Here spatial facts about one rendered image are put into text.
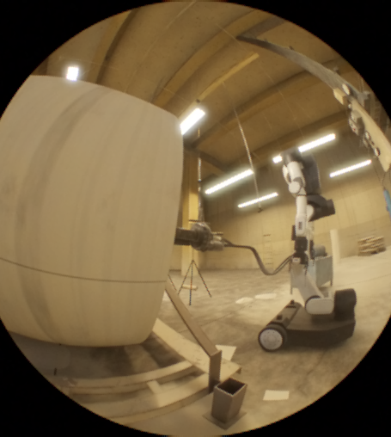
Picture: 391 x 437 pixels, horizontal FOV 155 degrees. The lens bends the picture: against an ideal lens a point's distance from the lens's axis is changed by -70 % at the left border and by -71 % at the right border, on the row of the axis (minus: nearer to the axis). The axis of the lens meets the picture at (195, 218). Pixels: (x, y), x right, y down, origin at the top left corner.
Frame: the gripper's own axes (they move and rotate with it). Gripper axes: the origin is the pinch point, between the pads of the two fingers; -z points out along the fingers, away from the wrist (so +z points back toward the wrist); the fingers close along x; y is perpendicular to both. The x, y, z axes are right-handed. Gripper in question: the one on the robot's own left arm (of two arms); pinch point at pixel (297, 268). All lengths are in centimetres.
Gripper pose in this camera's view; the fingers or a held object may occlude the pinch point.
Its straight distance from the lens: 95.5
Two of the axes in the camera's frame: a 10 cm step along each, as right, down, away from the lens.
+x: -6.0, 0.3, 8.0
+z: 1.2, -9.8, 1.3
